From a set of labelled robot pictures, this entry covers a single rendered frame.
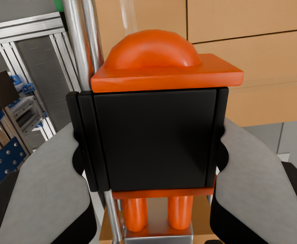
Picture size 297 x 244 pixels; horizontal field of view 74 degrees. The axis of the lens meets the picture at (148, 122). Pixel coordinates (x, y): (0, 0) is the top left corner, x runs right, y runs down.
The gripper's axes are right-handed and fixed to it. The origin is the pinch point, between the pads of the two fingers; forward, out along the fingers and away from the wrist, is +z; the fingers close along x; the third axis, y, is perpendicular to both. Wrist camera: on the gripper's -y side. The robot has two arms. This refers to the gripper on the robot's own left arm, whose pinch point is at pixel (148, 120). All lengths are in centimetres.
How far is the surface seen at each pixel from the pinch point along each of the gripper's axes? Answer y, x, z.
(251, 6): -7, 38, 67
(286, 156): 106, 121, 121
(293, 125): 75, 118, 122
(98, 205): 87, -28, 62
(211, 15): -5, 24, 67
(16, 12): -8, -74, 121
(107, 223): 59, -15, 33
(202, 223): 58, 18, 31
